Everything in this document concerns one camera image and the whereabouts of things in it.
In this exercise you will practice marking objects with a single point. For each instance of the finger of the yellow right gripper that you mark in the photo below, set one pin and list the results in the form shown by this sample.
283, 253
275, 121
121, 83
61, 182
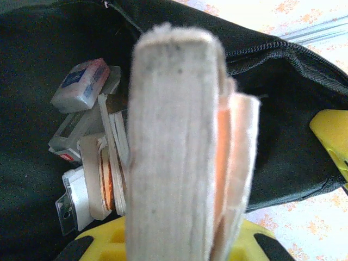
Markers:
335, 136

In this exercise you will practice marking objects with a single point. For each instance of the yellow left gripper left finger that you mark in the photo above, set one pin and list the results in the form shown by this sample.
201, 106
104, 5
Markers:
108, 242

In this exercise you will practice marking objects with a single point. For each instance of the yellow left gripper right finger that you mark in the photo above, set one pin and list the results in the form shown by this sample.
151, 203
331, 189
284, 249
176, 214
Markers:
258, 244

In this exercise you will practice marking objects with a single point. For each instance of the small white carded pack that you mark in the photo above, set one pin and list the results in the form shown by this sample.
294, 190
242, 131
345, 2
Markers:
77, 201

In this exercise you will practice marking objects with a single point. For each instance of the orange cover paperback book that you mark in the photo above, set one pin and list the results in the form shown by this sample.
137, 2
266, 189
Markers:
91, 176

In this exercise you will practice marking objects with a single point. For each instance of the blue desert landscape magazine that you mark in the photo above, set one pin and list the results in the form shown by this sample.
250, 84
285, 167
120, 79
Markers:
119, 141

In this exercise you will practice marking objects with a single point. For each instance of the Three Days To See book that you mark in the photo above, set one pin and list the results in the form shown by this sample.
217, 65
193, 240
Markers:
174, 136

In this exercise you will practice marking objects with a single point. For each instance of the pink tissue pack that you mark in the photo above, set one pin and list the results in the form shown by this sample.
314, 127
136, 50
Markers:
79, 84

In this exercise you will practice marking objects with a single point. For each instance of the black fabric backpack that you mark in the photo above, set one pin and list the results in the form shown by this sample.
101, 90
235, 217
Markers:
40, 40

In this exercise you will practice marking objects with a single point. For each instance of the aluminium frame post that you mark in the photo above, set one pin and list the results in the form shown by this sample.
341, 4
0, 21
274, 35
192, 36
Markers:
320, 30

